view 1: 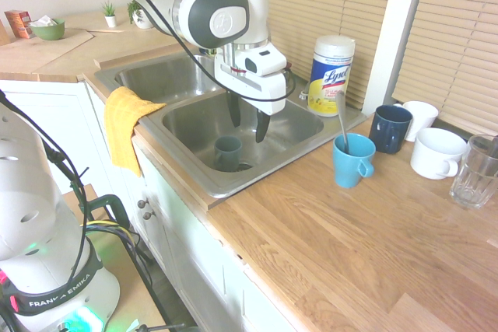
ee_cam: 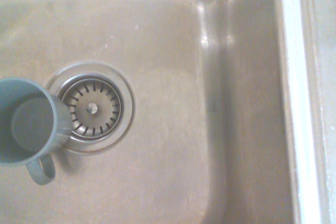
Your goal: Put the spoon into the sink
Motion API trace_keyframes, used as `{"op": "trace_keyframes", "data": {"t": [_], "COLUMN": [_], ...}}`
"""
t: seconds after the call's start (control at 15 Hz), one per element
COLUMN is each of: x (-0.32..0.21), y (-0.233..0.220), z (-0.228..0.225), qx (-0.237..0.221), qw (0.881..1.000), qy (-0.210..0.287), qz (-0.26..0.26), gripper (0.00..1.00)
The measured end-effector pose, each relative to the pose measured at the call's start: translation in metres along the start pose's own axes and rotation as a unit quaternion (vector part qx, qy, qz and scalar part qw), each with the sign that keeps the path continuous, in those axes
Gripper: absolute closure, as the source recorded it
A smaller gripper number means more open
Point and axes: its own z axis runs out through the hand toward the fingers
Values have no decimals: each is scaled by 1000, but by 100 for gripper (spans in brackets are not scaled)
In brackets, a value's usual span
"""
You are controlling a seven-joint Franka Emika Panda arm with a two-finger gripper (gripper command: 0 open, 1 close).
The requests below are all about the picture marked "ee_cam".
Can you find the stainless steel sink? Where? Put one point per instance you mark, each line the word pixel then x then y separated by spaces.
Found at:
pixel 168 51

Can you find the round metal drain strainer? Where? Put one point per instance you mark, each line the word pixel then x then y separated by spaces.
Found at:
pixel 92 108

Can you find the grey-blue plastic cup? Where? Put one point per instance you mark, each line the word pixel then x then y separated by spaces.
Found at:
pixel 29 127

